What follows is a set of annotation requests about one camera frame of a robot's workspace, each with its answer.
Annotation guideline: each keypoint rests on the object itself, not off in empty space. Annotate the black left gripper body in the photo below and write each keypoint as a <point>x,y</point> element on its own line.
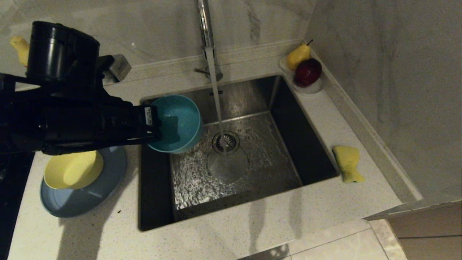
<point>121,122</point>

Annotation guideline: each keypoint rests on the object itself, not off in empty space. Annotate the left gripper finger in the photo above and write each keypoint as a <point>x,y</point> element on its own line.
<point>153,121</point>
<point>144,140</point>

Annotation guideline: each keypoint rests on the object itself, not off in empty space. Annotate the teal bowl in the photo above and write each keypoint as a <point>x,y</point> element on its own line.
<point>184,119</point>

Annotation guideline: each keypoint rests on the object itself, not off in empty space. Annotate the chrome faucet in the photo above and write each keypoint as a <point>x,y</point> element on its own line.
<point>205,25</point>

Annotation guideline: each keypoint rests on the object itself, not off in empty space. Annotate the orange dish soap bottle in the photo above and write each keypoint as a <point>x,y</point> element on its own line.
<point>21,48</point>

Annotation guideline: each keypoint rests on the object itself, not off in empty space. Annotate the yellow green sponge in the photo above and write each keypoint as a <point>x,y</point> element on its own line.
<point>348,160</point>

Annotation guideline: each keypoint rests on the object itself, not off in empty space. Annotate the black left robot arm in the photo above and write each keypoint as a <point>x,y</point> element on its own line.
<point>54,122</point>

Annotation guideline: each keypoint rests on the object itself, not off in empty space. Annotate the metal sink drain strainer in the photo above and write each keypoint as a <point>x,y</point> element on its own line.
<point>231,142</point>

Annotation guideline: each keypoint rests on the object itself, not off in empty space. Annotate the stainless steel sink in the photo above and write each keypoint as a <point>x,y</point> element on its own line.
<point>288,144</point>

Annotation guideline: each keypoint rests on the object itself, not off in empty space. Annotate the clear tap water stream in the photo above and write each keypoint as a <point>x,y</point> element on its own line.
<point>217,97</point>

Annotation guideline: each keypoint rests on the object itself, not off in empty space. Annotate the yellow plastic bowl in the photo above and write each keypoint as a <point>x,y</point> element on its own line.
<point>72,171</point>

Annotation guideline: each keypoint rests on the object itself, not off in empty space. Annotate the blue round plate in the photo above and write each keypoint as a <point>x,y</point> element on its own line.
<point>97,198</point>

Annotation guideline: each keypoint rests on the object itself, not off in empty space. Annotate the black induction cooktop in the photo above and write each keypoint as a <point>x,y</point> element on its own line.
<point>11,216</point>

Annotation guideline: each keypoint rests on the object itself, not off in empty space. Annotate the yellow pear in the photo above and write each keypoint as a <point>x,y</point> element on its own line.
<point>298,56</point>

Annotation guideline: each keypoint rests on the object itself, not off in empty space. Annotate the small white fruit dish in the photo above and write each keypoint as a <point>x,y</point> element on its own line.
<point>311,90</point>

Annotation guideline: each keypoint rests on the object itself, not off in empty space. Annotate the dark red apple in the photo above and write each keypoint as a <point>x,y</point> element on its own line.
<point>308,72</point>

